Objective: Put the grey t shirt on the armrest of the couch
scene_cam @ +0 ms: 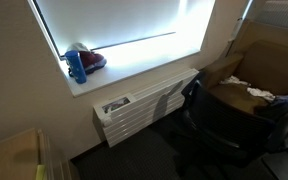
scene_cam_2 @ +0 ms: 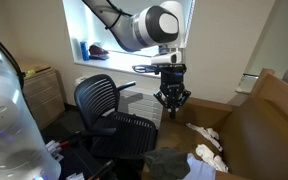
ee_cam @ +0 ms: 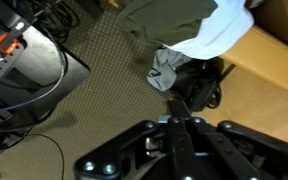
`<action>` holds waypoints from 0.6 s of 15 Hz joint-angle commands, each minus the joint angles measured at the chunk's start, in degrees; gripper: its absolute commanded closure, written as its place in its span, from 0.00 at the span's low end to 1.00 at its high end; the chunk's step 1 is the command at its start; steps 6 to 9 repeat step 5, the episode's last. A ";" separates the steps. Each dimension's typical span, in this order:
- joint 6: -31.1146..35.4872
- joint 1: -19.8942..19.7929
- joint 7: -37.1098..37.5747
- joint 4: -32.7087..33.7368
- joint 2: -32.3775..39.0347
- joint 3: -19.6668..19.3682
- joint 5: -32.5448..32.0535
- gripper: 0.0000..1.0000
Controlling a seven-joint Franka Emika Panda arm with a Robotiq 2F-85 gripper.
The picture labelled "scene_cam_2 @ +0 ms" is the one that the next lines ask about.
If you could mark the white wall radiator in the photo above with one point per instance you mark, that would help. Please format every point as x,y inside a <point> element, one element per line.
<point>144,105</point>

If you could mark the yellow sticky note pad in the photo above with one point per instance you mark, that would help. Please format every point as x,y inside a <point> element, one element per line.
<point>30,73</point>

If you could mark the wooden drawer dresser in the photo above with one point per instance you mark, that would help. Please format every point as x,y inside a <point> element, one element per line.
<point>44,96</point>

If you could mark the dark grey t shirt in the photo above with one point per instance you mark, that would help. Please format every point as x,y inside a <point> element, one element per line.
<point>167,165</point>

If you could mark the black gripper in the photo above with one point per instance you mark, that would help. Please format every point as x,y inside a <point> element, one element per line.
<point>172,81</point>

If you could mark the chrome metal bar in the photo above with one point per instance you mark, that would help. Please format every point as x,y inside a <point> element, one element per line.
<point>250,75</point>

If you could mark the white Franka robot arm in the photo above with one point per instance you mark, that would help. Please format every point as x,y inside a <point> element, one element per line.
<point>14,133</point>

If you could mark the brown leather couch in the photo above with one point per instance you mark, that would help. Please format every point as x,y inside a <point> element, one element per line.
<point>250,140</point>

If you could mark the black mesh office chair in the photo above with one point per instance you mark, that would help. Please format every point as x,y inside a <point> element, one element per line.
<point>104,110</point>

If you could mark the white plug block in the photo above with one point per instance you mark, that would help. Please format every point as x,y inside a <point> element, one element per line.
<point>53,150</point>

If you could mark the black rod with red tip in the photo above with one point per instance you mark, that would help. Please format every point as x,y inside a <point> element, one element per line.
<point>102,169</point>

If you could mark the long white crumpled cloth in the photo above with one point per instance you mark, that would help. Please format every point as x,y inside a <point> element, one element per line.
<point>204,132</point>

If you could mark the light blue cloth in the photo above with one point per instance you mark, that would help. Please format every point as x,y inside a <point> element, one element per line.
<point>200,170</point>

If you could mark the blue bottle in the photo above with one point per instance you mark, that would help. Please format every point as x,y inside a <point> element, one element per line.
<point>84,50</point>

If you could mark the white paper box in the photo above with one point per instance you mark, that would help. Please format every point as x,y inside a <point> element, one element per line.
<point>74,176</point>

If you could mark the bunched white crumpled cloth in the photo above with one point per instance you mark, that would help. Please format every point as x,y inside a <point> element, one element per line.
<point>211,156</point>

